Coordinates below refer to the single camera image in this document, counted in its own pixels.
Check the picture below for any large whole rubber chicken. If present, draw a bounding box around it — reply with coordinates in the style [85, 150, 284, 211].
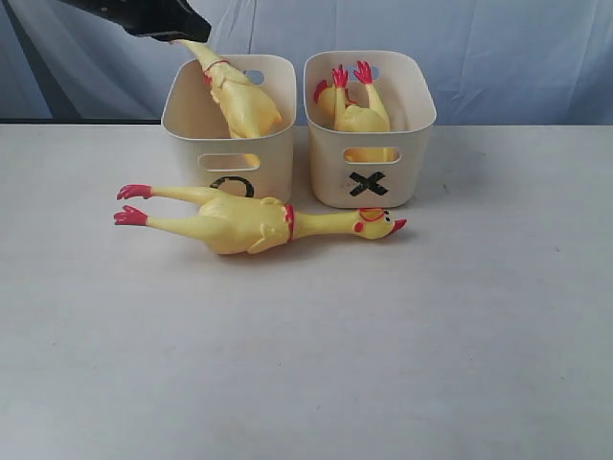
[171, 39, 283, 139]

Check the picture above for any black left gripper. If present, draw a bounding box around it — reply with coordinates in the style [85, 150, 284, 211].
[66, 0, 212, 43]

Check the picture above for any headless rubber chicken body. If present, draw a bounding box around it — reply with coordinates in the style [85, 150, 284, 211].
[329, 59, 397, 167]

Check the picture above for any cream bin marked cross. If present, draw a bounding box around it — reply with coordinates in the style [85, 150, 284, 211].
[304, 50, 437, 208]

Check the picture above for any cream bin marked circle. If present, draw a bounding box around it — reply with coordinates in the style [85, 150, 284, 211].
[161, 55, 297, 202]

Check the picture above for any severed rubber chicken head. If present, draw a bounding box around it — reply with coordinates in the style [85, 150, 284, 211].
[313, 80, 337, 119]

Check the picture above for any blue-grey backdrop curtain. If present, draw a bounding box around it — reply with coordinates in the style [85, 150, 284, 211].
[1, 1, 612, 125]

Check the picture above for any whole rubber chicken near bins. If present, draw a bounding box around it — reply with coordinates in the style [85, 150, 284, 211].
[114, 184, 407, 255]

